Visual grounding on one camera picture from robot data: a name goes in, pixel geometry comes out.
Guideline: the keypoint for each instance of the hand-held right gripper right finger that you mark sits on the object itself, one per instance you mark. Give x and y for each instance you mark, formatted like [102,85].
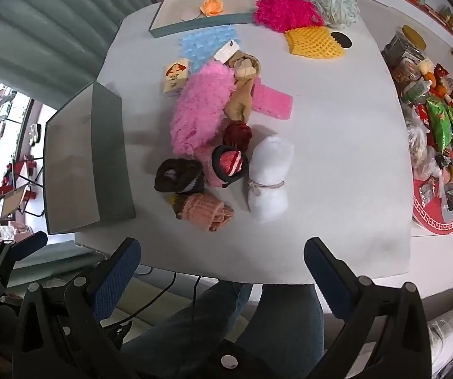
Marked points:
[329,280]

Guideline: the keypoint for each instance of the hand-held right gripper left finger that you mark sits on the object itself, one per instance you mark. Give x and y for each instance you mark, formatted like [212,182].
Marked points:
[118,280]

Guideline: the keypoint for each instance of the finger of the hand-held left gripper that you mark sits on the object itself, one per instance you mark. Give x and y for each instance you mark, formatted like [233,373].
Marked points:
[29,243]

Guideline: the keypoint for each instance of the deep grey storage box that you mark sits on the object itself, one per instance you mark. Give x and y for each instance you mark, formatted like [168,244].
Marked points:
[72,158]

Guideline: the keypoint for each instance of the salmon knit roll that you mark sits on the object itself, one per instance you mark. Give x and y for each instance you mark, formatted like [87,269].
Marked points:
[206,211]

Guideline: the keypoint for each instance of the dark brown sock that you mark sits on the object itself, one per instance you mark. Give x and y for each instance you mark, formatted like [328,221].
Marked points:
[179,175]

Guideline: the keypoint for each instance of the pink sock bundle black cuff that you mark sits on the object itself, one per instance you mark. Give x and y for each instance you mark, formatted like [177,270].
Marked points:
[230,164]

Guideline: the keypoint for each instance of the pink rectangular sponge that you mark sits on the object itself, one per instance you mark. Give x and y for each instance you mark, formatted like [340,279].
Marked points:
[274,100]

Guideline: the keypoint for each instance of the fluffy light pink sock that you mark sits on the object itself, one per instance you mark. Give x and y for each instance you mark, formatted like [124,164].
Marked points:
[201,106]

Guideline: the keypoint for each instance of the tan cloth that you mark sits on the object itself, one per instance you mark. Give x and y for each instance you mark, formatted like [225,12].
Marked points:
[240,94]

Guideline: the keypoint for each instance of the red cartoon tissue packet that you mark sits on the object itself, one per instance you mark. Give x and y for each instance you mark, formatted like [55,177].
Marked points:
[176,75]

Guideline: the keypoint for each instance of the bear print tissue packet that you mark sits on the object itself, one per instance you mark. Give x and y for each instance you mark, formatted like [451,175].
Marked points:
[226,52]

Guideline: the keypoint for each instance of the black folding chair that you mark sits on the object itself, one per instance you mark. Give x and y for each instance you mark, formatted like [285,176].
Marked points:
[17,189]

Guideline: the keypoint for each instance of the person's jeans legs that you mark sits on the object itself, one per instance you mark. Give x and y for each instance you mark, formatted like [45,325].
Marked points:
[281,323]

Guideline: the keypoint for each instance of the pair of white slippers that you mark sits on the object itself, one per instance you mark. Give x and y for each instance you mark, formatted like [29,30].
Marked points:
[35,134]

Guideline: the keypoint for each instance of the red round mat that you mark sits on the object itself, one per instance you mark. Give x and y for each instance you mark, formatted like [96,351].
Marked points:
[435,213]

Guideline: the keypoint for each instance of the pile of snack packets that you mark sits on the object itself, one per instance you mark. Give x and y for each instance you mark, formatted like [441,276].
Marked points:
[439,118]

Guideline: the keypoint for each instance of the grey green curtain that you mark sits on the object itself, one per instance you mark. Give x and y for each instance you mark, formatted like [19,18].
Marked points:
[52,27]

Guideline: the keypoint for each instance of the yellow mesh sponge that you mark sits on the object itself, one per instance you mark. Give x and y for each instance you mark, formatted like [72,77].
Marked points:
[313,43]

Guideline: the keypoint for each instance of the black round table grommet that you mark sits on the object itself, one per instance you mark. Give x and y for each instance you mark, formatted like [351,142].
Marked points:
[345,40]

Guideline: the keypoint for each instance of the glass jar with gold lid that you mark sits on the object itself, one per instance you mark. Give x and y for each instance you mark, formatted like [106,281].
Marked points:
[404,47]

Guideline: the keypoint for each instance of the blue sponge cloth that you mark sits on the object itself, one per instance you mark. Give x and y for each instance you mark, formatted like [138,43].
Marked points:
[201,45]

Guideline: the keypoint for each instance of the magenta fluffy cloth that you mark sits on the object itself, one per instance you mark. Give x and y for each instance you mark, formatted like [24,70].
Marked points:
[285,10]

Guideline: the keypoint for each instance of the round white cosmetic pad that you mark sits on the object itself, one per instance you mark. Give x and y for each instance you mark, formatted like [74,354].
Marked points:
[189,15]

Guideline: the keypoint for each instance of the pale green bath pouf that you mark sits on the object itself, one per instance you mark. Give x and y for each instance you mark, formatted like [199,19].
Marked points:
[335,2]

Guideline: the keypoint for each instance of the orange fabric flower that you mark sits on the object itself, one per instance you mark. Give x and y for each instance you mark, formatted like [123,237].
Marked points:
[212,7]

